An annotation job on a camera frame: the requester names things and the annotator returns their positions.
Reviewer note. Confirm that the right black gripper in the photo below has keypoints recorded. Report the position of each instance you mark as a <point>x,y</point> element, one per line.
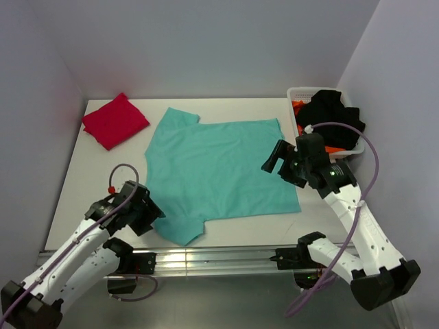
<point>283,149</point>

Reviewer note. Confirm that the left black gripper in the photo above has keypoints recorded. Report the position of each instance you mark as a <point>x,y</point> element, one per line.
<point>151,212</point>

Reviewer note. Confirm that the teal t-shirt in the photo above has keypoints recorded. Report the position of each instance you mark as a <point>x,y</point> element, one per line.
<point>199,172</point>

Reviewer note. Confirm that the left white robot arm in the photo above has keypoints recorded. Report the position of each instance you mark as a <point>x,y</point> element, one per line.
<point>89,254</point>

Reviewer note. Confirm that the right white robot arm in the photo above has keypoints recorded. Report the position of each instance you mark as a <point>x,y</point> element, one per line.
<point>378,273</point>

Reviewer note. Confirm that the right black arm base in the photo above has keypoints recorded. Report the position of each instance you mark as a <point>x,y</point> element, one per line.
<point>306,272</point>

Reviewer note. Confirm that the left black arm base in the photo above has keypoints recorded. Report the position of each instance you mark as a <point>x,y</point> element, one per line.
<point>132,268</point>

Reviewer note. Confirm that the orange t-shirt in basket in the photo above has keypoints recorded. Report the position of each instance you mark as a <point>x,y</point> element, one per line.
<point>297,106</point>

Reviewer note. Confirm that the white plastic basket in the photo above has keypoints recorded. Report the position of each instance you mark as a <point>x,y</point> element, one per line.
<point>305,93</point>

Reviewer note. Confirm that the black t-shirt in basket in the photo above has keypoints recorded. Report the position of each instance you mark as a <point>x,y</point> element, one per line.
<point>327,106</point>

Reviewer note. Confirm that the folded red t-shirt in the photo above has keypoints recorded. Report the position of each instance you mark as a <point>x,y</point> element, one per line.
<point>115,122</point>

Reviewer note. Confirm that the aluminium mounting rail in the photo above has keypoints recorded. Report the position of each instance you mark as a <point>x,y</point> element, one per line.
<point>210,261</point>

